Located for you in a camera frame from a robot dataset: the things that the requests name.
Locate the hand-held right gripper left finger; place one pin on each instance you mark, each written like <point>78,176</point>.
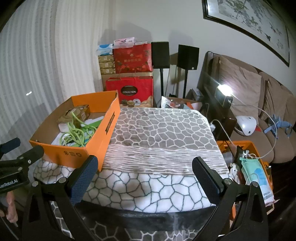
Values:
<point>85,179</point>

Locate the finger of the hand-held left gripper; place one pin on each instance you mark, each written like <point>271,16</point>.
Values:
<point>32,153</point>
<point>10,145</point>

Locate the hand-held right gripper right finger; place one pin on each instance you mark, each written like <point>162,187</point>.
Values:
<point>203,176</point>

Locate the orange cardboard box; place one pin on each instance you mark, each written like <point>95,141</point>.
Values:
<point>69,153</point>

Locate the gold tissue pack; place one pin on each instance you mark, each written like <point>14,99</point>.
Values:
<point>81,111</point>

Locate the person's left hand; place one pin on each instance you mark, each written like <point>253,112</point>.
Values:
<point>11,206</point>

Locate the teal face mask pack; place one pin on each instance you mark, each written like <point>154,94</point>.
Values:
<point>254,171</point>

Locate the grey white patterned blanket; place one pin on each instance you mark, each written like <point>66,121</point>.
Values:
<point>161,139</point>

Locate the orange plastic crate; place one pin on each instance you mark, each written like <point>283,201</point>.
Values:
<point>252,144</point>

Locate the dark wooden cabinet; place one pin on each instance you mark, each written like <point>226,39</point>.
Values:
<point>227,120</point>

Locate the white dome device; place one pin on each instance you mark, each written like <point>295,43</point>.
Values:
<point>246,125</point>

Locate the open cardboard box with clutter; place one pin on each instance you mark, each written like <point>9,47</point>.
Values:
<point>175,103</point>

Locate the bright small lamp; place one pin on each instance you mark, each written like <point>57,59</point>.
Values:
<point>224,92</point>

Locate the brown sofa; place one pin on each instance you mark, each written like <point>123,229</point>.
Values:
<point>282,139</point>

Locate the blue toy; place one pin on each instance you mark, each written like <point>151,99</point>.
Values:
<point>276,124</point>

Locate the black speaker stand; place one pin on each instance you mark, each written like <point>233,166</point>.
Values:
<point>185,83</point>
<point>161,88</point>

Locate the white striped curtain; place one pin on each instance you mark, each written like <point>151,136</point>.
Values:
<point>46,58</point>

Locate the beige sofa cushion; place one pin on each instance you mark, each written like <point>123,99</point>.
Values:
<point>242,88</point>
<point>275,99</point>

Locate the flat gold box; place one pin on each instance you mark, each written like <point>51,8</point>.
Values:
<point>107,71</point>
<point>107,64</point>
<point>106,58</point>

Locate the black speaker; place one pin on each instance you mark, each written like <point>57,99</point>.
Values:
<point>187,56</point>
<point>160,55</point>

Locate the blue white tissue box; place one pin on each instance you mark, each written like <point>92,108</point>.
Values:
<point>105,49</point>

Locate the red floral gift bag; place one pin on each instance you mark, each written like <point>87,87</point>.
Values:
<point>131,60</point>

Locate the pink white tissue pack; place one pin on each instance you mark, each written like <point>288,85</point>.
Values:
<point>124,42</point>

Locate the framed ink painting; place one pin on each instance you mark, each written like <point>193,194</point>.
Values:
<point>249,20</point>

